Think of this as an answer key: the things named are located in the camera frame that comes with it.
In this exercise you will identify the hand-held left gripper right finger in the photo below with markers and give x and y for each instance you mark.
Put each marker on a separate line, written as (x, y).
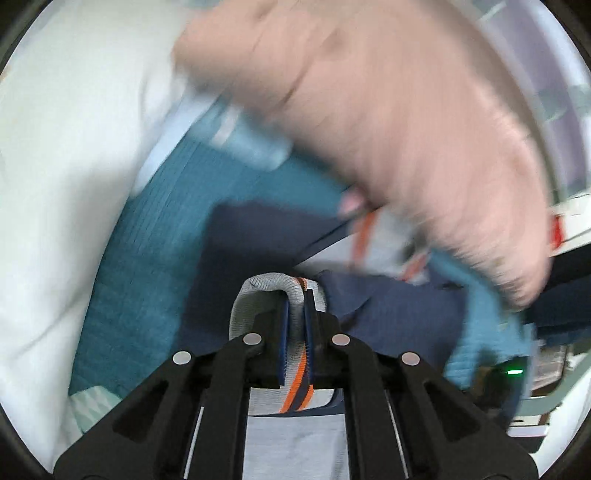
(310, 346)

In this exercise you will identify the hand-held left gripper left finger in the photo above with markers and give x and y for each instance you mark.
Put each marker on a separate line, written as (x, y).
(282, 346)

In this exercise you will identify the grey and navy jacket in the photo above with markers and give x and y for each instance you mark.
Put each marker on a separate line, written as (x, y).
(392, 314)

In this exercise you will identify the navy and yellow puffer jacket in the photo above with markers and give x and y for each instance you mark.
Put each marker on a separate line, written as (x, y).
(568, 286)

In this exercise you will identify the teal quilted bed mat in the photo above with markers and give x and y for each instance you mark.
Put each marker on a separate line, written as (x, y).
(138, 277)

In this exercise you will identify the blue striped sheet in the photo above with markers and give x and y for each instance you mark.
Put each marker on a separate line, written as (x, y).
(240, 138)

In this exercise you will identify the pink quilt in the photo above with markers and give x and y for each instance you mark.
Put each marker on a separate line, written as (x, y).
(369, 115)

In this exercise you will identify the white smiley print cushion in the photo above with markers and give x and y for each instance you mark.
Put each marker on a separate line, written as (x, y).
(55, 184)

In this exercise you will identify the purple headboard shelf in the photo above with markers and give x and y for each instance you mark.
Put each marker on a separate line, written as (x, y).
(545, 69)

